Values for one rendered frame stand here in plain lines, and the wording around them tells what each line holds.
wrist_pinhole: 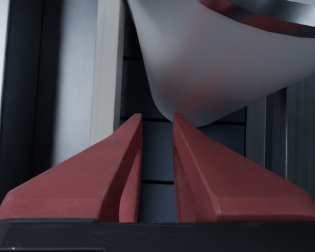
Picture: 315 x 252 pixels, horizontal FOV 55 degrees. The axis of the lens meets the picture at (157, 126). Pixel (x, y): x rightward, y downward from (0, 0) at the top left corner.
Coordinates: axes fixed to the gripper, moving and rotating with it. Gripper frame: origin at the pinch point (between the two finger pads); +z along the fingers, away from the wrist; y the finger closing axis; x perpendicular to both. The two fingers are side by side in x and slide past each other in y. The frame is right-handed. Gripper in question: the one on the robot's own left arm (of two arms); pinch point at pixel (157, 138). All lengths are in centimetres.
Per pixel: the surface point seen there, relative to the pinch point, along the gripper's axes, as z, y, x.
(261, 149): 4.6, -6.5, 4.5
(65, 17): 15.3, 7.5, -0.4
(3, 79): 7.6, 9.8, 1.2
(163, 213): 2.1, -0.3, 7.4
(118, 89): 4.7, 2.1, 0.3
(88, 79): 12.0, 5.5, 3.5
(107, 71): 4.5, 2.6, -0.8
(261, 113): 6.0, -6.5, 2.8
